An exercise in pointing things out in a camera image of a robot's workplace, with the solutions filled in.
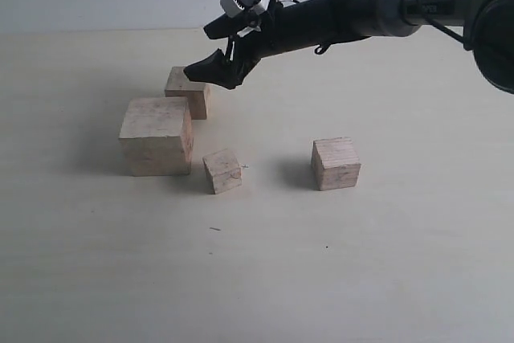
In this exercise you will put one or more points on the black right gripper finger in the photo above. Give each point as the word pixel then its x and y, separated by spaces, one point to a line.
pixel 240 25

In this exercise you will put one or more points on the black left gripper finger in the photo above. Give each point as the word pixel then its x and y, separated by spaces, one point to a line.
pixel 217 69

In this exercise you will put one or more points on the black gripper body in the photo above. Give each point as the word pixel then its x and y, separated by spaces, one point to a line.
pixel 282 29

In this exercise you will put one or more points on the second largest wooden cube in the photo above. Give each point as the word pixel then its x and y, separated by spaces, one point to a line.
pixel 197 93

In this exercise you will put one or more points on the smallest wooden cube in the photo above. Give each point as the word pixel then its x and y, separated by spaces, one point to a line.
pixel 223 170

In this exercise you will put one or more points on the third largest wooden cube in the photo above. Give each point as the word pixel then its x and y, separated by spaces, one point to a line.
pixel 335 163

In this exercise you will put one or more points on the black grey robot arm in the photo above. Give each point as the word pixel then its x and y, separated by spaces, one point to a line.
pixel 482 27

